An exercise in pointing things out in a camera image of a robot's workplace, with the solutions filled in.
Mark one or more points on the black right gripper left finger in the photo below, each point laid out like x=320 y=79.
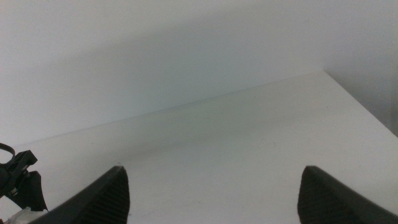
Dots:
x=102 y=202

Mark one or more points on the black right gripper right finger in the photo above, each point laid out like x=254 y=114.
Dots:
x=326 y=202

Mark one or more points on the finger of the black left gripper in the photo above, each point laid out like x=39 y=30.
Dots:
x=31 y=193

